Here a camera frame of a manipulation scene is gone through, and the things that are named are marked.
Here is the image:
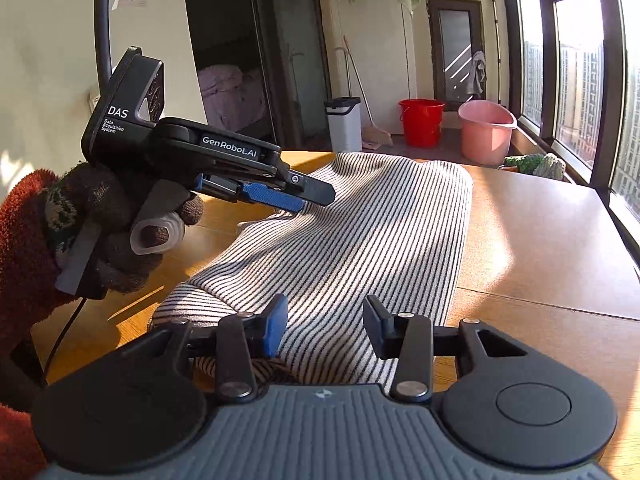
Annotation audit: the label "long thin pole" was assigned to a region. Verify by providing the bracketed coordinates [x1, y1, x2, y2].
[489, 0, 502, 107]

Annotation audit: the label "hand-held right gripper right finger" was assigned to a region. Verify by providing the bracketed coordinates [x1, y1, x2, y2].
[362, 293, 531, 403]

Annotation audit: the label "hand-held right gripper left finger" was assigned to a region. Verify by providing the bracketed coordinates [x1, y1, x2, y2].
[145, 293, 290, 403]

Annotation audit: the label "grey hanging cloth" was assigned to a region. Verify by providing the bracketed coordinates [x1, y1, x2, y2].
[468, 51, 488, 97]

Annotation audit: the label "dark sliding door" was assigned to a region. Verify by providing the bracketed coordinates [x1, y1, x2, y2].
[182, 0, 333, 153]

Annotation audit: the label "red plastic bucket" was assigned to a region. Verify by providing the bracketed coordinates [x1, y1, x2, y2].
[398, 99, 446, 148]

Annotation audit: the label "apartment buildings outside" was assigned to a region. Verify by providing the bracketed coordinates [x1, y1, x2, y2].
[522, 40, 640, 206]

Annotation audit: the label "person's left hand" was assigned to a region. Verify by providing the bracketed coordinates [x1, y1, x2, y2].
[44, 160, 206, 297]

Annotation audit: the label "white trash bin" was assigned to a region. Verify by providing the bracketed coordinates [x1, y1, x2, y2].
[325, 96, 362, 153]

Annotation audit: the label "thick black gripper cable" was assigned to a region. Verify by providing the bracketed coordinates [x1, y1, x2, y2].
[95, 0, 123, 86]

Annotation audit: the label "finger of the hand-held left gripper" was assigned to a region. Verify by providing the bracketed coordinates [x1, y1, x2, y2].
[196, 172, 307, 213]
[259, 152, 336, 208]

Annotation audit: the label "bed with pink blanket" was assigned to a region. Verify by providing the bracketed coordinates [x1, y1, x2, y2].
[196, 64, 266, 133]

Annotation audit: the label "thin black cable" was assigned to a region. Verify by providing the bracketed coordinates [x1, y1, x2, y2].
[45, 297, 83, 386]

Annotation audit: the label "dark frosted glass door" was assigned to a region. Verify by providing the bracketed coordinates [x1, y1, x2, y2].
[426, 0, 486, 111]

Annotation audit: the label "person's left forearm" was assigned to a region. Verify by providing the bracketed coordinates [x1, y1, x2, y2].
[0, 169, 68, 480]

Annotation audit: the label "pink plastic bucket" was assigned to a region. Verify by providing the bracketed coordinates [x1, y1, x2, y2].
[457, 100, 518, 166]

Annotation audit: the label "broom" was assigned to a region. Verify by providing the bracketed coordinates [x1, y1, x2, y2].
[342, 35, 394, 152]

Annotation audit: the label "green knitted cloth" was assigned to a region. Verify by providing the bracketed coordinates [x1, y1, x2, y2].
[502, 152, 566, 178]

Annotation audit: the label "striped knit garment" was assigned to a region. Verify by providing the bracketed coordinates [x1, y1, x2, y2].
[150, 152, 475, 396]

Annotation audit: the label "dark window frame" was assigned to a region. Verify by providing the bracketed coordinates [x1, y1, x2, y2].
[500, 0, 640, 221]

